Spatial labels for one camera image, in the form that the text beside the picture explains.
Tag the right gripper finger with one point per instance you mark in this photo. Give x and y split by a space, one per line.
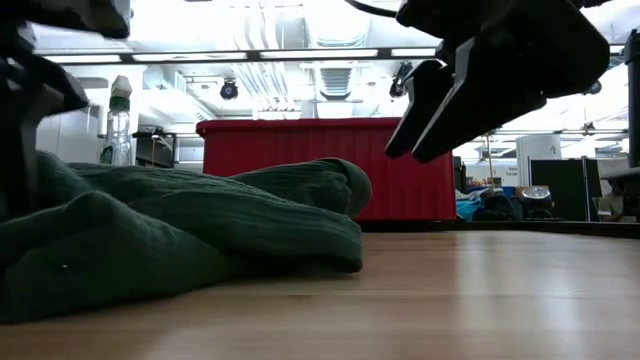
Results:
480 100
425 95

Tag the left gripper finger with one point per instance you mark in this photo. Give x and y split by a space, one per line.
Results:
15 160

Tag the dark green button shirt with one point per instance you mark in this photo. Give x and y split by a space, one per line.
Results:
175 225

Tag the red plastic laundry bin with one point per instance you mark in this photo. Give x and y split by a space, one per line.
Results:
300 140

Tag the thin vertical pole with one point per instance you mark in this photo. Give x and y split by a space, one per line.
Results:
491 160

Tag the clear spray bottle green label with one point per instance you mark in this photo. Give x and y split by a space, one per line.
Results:
119 135

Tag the dark navy garment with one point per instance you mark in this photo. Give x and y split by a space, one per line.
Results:
497 207

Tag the bright blue garment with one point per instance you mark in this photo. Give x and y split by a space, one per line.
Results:
467 209

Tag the silver round container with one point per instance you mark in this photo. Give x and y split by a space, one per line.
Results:
536 196

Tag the black stand pole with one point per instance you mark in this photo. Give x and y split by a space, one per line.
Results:
634 100

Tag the black partition panel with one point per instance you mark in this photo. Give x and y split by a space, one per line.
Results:
570 190

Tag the person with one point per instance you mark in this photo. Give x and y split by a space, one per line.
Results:
611 202

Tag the black ceiling camera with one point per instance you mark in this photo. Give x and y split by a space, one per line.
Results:
594 88
229 90
398 82

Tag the black aluminium rig frame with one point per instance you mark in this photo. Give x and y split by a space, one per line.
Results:
500 227

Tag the black ceiling light rail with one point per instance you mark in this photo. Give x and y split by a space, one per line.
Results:
252 55

